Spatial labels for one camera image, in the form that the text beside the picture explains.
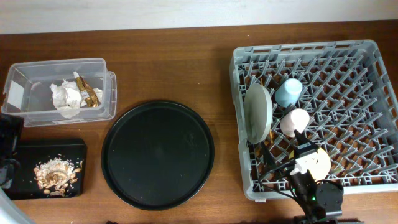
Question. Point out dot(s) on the black rectangular tray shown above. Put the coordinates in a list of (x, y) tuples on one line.
[(30, 153)]

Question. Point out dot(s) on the grey dishwasher rack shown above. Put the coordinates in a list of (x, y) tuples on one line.
[(352, 107)]

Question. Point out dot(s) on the wooden chopstick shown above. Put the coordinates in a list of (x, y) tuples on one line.
[(270, 132)]

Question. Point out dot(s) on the clear plastic waste bin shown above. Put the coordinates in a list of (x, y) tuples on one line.
[(28, 95)]

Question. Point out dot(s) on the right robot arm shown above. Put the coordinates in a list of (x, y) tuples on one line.
[(320, 199)]

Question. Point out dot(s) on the grey plate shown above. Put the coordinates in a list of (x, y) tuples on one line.
[(258, 113)]

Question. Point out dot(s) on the food scraps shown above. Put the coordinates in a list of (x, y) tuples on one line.
[(58, 176)]

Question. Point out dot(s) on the round black serving tray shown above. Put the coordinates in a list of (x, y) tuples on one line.
[(157, 155)]

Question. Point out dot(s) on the gold foil wrapper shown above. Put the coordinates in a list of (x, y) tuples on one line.
[(88, 95)]

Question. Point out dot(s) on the white tissue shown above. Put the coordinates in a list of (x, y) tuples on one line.
[(67, 98)]

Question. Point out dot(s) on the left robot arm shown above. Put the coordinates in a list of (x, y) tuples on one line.
[(11, 128)]

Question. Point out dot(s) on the light blue cup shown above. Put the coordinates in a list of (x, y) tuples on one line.
[(289, 92)]

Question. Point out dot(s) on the pink cup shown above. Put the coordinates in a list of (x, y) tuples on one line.
[(297, 120)]

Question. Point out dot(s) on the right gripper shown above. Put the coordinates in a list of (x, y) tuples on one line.
[(269, 162)]

